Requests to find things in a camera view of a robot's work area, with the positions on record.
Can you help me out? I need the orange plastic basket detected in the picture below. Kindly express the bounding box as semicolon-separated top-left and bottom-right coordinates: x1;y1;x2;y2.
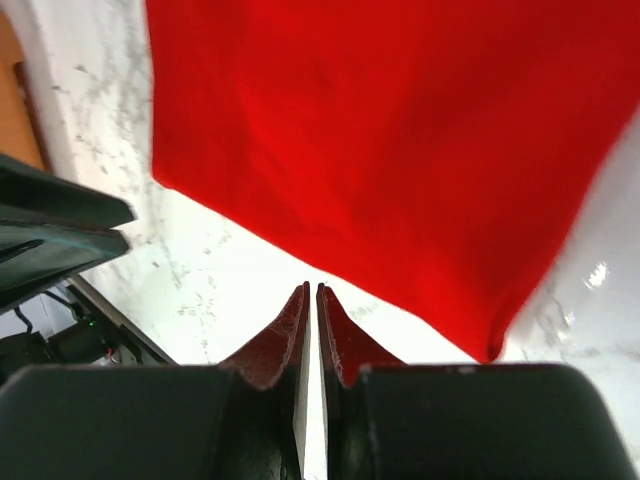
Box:
1;13;48;171

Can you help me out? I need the bright red t shirt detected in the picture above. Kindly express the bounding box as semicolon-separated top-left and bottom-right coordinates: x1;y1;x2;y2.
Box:
146;1;639;363

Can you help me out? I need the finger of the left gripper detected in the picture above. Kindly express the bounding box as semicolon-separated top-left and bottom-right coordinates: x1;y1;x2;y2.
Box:
1;154;135;233
1;219;129;312

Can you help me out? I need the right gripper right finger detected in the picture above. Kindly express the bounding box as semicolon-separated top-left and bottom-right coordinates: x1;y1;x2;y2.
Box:
316;283;404;479

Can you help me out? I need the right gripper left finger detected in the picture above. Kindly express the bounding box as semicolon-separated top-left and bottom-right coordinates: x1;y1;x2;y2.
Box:
219;282;310;479

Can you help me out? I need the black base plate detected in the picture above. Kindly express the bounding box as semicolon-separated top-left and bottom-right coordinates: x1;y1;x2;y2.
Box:
1;279;174;383

